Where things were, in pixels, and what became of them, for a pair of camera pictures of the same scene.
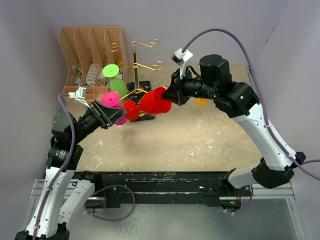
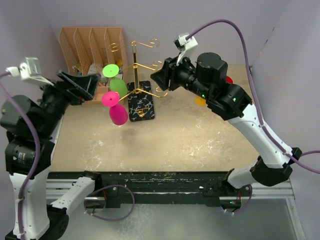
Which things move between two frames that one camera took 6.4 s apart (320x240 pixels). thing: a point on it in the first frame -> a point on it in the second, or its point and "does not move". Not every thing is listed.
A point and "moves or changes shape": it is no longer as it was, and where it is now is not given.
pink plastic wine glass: (111, 98) does not move
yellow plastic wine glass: (201, 102) does not move
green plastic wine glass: (116, 84) does not move
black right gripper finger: (172, 94) -> (162, 76)
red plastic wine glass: (151, 102) moves or changes shape
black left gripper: (106, 116) -> (84, 87)
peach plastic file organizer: (94, 56) does not move
